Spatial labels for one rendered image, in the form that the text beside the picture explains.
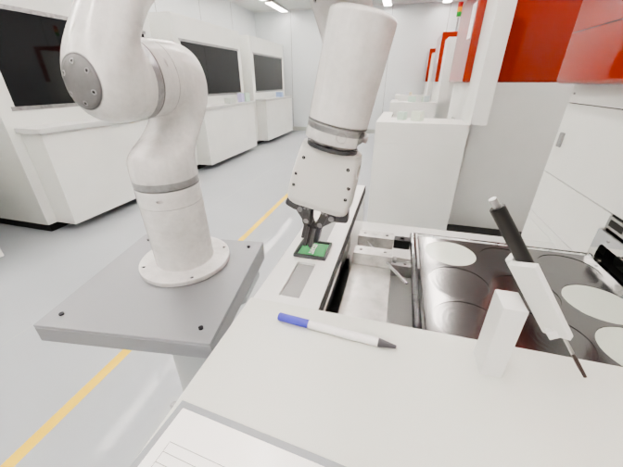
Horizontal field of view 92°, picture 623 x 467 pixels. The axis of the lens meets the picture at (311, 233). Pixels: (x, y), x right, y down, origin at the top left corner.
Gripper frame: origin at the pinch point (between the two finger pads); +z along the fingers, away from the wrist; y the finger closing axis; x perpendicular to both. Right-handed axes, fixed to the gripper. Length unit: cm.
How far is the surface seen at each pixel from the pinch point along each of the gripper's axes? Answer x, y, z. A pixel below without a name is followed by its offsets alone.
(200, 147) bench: -354, 251, 121
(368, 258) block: -10.3, -11.3, 7.5
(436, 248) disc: -18.1, -24.7, 4.3
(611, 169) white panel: -36, -56, -18
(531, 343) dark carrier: 6.5, -35.0, 2.2
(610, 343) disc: 3.6, -45.4, -0.1
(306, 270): 5.6, -1.5, 3.6
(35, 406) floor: -2, 98, 123
